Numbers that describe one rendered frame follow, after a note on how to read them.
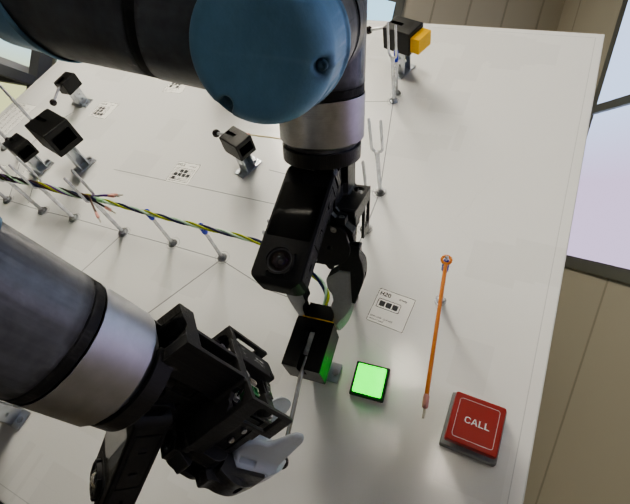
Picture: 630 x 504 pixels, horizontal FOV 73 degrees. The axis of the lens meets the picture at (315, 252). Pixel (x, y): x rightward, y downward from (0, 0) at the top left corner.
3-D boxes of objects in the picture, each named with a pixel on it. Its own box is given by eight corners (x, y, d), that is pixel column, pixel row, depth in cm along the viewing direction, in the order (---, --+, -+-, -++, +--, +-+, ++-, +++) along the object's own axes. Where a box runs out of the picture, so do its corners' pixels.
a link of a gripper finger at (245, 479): (270, 494, 35) (198, 470, 29) (255, 505, 35) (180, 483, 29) (255, 442, 38) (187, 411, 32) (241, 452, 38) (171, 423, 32)
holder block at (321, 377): (289, 375, 47) (280, 363, 44) (305, 328, 50) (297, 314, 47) (325, 384, 46) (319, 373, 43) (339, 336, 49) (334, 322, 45)
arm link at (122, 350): (-6, 436, 21) (18, 324, 27) (73, 458, 24) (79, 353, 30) (108, 347, 21) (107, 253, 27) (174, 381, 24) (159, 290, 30)
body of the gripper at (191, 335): (299, 427, 32) (189, 366, 24) (210, 493, 32) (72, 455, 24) (269, 352, 37) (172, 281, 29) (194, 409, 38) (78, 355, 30)
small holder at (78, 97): (57, 119, 92) (36, 94, 87) (80, 95, 96) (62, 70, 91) (71, 122, 91) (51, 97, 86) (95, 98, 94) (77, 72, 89)
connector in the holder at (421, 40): (422, 41, 75) (422, 27, 73) (430, 44, 74) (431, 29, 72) (409, 52, 74) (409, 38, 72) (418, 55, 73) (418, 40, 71)
